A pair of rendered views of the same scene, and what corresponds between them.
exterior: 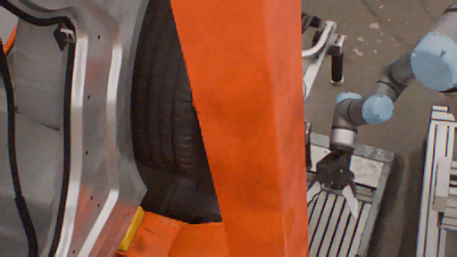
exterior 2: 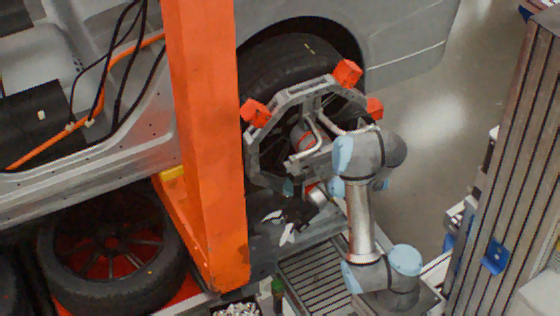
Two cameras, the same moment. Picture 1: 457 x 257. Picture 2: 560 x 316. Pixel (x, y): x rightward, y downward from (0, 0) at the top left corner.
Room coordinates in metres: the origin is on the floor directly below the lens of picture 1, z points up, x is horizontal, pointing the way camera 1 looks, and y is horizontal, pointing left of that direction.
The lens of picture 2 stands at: (-0.48, -1.17, 3.02)
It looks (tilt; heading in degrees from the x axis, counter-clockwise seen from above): 47 degrees down; 31
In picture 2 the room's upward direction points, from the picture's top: straight up
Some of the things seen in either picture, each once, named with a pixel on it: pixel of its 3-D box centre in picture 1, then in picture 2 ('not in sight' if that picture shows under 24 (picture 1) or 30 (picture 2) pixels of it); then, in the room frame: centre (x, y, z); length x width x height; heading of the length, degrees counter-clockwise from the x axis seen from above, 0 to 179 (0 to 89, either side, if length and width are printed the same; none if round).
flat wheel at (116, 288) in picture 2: not in sight; (113, 248); (0.76, 0.49, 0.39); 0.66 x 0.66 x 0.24
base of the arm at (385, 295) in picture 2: not in sight; (399, 286); (0.93, -0.77, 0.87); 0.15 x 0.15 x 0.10
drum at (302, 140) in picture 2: not in sight; (315, 147); (1.37, -0.18, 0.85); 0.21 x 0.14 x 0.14; 60
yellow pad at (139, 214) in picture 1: (114, 222); (171, 162); (1.10, 0.37, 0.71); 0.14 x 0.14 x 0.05; 60
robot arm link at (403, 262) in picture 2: not in sight; (402, 267); (0.93, -0.76, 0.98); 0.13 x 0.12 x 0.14; 133
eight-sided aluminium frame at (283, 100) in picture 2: not in sight; (306, 136); (1.41, -0.11, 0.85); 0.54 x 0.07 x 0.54; 150
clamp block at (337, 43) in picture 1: (328, 43); not in sight; (1.45, -0.38, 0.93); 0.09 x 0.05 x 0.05; 60
